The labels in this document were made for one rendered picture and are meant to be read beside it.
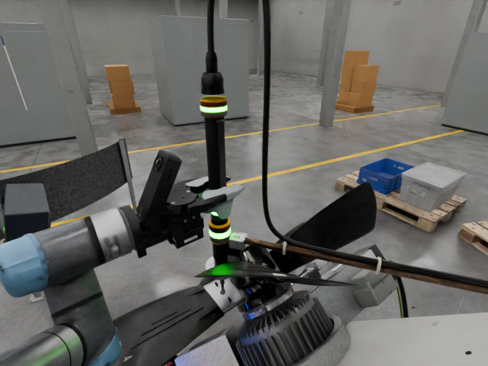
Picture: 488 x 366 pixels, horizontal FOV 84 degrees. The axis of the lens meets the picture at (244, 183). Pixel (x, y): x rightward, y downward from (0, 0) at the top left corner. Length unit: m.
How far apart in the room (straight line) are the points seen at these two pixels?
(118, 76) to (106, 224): 8.12
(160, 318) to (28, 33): 6.07
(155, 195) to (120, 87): 8.13
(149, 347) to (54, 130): 6.18
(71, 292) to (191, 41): 6.35
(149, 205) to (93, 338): 0.21
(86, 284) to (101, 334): 0.08
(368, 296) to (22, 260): 0.72
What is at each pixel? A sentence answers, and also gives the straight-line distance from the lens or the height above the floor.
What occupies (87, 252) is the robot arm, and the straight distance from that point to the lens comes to 0.43.
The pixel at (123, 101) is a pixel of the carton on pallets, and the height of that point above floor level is 0.34.
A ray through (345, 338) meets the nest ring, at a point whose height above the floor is 1.14.
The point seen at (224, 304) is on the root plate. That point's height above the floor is 1.18.
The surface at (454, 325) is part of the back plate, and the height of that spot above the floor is 1.28.
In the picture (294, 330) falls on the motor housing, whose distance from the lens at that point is 0.65.
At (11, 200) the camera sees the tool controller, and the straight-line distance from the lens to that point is 1.17.
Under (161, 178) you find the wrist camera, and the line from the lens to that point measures 0.43.
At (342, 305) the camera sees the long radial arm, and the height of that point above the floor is 1.10.
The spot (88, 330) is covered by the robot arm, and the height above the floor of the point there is 1.32.
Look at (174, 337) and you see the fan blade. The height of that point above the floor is 1.20.
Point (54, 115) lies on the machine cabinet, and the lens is 6.55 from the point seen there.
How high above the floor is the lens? 1.70
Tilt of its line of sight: 27 degrees down
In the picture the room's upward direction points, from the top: straight up
